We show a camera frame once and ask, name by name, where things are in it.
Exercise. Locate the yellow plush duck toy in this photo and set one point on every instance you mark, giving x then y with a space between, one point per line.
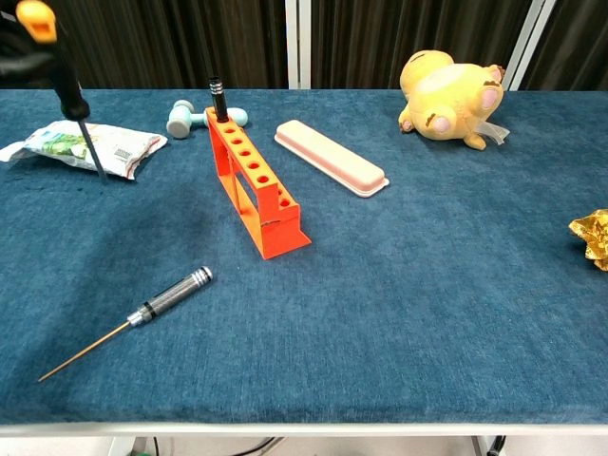
446 104

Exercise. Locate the white snack bag green print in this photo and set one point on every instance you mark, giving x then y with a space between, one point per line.
47 142

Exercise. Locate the black tool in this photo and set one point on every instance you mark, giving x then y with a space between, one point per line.
218 100

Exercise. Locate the white table frame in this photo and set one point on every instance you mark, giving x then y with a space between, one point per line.
304 430

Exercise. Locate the white metal frame post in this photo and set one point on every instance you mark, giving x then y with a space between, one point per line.
298 43
532 43

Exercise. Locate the orange tool holder rack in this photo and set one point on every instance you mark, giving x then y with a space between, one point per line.
275 233

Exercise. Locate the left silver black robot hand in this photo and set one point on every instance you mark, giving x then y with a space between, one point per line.
19 52

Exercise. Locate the gold foil snack package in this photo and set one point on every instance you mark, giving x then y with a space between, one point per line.
594 237

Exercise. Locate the light blue toy hammer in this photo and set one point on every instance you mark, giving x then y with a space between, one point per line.
179 121

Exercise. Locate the black pleated curtain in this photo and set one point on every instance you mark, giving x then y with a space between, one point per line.
166 43
370 43
579 43

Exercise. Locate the black screwdriver with orange cap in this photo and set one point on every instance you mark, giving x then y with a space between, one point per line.
71 95

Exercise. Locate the pink oblong plastic case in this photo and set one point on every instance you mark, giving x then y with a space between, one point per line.
332 159

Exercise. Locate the silver knurled precision screwdriver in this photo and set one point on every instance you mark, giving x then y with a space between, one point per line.
176 292

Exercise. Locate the blue table cloth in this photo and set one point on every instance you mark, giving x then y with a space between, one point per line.
427 309

